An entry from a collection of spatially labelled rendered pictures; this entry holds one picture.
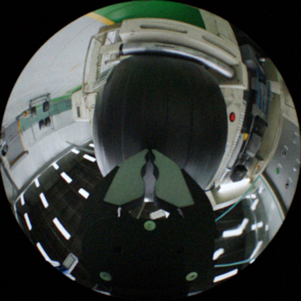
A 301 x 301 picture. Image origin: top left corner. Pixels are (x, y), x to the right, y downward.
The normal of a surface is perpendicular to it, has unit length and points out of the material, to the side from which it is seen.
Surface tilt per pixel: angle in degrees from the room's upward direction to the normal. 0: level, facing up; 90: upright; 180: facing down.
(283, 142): 90
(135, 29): 90
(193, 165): 96
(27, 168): 90
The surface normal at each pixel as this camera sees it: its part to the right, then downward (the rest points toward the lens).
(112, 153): -0.26, 0.34
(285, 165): -1.00, -0.05
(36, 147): 0.94, 0.21
